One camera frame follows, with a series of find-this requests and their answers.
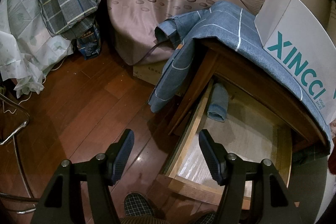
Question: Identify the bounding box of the wooden drawer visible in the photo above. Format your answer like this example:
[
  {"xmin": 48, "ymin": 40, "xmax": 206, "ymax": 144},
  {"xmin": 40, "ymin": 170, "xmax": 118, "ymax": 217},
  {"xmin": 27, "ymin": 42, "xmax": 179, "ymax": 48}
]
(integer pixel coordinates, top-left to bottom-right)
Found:
[{"xmin": 164, "ymin": 81, "xmax": 292, "ymax": 205}]

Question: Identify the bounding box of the light blue sock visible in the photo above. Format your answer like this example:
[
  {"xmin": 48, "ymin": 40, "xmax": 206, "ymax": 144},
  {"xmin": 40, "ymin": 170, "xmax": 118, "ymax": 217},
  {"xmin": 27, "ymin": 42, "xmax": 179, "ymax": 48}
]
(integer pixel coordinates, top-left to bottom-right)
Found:
[{"xmin": 207, "ymin": 83, "xmax": 229, "ymax": 122}]

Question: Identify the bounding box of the checked slipper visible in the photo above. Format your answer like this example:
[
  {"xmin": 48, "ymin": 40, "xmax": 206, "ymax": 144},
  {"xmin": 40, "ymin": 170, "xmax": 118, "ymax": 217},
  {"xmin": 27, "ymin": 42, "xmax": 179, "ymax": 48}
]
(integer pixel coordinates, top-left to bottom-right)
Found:
[{"xmin": 123, "ymin": 193, "xmax": 154, "ymax": 217}]

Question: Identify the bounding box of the cardboard box under curtain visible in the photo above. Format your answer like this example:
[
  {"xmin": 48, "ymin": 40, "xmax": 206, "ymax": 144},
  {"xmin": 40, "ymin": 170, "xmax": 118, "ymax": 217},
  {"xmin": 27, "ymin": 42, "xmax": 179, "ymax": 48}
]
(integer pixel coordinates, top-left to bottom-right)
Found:
[{"xmin": 133, "ymin": 60, "xmax": 167, "ymax": 85}]

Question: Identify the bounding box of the green bed mattress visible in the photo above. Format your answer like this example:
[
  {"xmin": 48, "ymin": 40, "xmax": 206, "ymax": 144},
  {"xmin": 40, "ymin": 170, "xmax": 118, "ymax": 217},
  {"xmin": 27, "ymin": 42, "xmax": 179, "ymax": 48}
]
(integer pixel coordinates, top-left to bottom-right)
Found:
[{"xmin": 289, "ymin": 157, "xmax": 335, "ymax": 223}]

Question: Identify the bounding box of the wooden nightstand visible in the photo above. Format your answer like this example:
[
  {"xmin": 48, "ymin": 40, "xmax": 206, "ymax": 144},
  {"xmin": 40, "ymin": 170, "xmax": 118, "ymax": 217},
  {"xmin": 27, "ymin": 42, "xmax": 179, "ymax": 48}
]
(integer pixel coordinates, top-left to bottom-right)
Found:
[{"xmin": 167, "ymin": 38, "xmax": 331, "ymax": 153}]

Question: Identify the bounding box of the dark blue package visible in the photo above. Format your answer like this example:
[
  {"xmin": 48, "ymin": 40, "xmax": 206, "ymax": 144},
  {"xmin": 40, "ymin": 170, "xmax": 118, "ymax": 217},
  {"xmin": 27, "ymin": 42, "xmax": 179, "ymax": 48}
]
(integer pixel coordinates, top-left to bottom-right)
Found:
[{"xmin": 77, "ymin": 24, "xmax": 101, "ymax": 60}]

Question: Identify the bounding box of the blue checked cloth cover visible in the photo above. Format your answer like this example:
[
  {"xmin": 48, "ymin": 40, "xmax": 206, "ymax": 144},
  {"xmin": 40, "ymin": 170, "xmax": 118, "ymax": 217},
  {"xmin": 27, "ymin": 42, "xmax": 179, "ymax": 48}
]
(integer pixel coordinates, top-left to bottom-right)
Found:
[{"xmin": 148, "ymin": 1, "xmax": 332, "ymax": 141}]

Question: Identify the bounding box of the white floral sheet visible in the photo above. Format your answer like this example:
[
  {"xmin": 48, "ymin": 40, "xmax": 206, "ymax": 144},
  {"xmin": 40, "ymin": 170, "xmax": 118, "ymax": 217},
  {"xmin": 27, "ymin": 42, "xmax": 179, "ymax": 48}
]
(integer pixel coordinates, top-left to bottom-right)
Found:
[{"xmin": 1, "ymin": 0, "xmax": 73, "ymax": 97}]

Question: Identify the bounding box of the white XINCCI shoe box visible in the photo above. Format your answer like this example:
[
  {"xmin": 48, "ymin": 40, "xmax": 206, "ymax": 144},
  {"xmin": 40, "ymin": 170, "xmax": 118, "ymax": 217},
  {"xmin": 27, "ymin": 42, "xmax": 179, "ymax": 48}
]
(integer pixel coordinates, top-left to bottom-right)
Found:
[{"xmin": 255, "ymin": 0, "xmax": 335, "ymax": 123}]

